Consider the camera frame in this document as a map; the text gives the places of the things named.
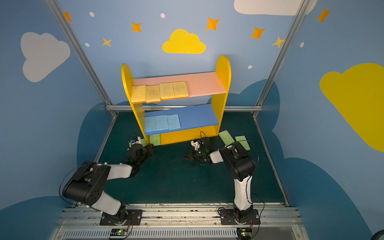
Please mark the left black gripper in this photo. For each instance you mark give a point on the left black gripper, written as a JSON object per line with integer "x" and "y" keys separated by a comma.
{"x": 144, "y": 149}

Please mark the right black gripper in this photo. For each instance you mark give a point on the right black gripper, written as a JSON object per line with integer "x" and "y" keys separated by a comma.
{"x": 197, "y": 153}

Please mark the green sponge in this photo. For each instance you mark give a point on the green sponge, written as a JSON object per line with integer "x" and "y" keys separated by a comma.
{"x": 243, "y": 141}
{"x": 226, "y": 138}
{"x": 143, "y": 142}
{"x": 155, "y": 140}

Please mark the blue sponge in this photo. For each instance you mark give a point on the blue sponge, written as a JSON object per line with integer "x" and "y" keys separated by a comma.
{"x": 150, "y": 124}
{"x": 162, "y": 123}
{"x": 173, "y": 122}

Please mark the yellow sponge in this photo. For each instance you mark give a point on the yellow sponge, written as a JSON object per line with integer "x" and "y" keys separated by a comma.
{"x": 153, "y": 94}
{"x": 138, "y": 94}
{"x": 180, "y": 90}
{"x": 166, "y": 91}

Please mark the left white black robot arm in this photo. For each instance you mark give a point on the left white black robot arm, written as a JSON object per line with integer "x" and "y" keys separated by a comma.
{"x": 87, "y": 185}

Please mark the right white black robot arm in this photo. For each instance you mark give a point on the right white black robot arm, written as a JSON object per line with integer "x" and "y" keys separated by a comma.
{"x": 241, "y": 168}

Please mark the yellow shelf with coloured boards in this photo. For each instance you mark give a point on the yellow shelf with coloured boards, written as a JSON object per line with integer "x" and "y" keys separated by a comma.
{"x": 205, "y": 118}

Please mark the left green circuit board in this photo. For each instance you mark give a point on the left green circuit board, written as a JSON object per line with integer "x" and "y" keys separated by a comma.
{"x": 118, "y": 233}

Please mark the green circuit board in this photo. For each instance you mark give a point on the green circuit board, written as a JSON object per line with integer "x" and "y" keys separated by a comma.
{"x": 244, "y": 234}
{"x": 118, "y": 233}

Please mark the right green circuit board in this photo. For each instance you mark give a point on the right green circuit board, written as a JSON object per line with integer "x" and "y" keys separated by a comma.
{"x": 244, "y": 234}

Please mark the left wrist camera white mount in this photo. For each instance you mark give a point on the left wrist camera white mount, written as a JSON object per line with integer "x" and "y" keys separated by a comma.
{"x": 137, "y": 140}

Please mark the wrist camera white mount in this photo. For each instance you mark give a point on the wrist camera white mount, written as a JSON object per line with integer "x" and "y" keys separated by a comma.
{"x": 137, "y": 140}
{"x": 196, "y": 145}

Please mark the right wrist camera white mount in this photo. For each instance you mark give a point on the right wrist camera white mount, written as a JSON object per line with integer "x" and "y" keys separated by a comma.
{"x": 196, "y": 145}

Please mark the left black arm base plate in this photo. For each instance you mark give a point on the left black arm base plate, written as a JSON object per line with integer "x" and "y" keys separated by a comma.
{"x": 122, "y": 218}

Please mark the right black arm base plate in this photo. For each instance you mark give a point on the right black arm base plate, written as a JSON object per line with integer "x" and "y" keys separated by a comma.
{"x": 235, "y": 217}

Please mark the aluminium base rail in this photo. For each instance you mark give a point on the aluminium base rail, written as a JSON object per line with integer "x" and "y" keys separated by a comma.
{"x": 182, "y": 222}

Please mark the left aluminium frame post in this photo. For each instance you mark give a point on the left aluminium frame post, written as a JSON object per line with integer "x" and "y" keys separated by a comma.
{"x": 59, "y": 15}

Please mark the aluminium frame post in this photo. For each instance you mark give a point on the aluminium frame post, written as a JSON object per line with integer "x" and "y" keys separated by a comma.
{"x": 291, "y": 34}
{"x": 59, "y": 15}

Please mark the right aluminium frame post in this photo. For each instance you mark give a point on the right aluminium frame post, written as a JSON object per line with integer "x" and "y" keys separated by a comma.
{"x": 291, "y": 34}

